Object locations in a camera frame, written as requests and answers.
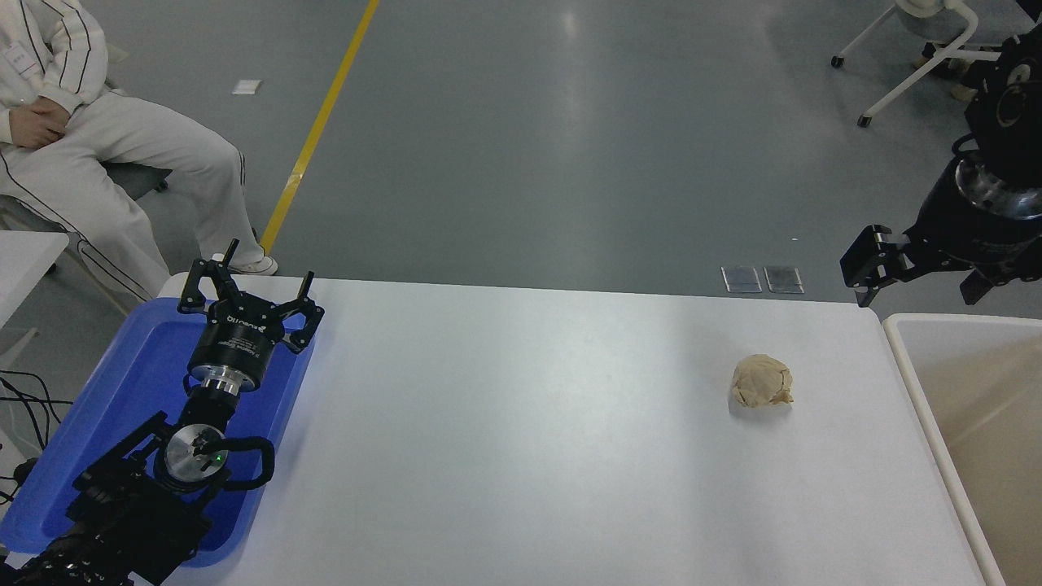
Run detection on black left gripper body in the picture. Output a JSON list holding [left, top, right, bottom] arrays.
[[188, 302, 287, 384]]

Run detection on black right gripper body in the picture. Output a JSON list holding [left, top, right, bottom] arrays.
[[905, 163, 1042, 282]]

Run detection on tan paper ball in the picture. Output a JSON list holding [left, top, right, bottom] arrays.
[[729, 353, 795, 408]]

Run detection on person's hand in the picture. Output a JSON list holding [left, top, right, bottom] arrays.
[[8, 98, 73, 151]]

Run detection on blue plastic tray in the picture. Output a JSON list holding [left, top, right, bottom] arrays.
[[0, 297, 318, 568]]

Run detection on large pale bin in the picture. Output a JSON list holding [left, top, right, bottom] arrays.
[[883, 313, 1042, 586]]

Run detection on grey seat chair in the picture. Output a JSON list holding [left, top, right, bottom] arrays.
[[0, 161, 172, 318]]

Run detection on person on wheeled chair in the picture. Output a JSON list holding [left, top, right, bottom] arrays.
[[894, 0, 982, 103]]

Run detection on white wheeled chair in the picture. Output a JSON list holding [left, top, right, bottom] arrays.
[[830, 0, 1004, 129]]

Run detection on seated person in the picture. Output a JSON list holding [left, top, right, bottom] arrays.
[[0, 0, 279, 304]]

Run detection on small white side table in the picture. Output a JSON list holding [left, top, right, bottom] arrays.
[[0, 230, 70, 367]]

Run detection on black floor cables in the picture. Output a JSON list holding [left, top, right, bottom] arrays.
[[0, 370, 74, 457]]

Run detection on black cable plug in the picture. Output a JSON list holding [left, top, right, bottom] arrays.
[[0, 457, 38, 502]]

